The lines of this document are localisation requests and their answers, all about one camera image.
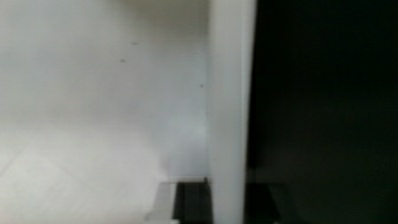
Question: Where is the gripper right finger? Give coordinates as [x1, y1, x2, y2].
[247, 183, 309, 224]

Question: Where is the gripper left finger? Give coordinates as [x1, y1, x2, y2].
[173, 182, 212, 224]

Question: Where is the white square table top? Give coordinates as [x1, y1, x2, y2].
[0, 0, 256, 224]

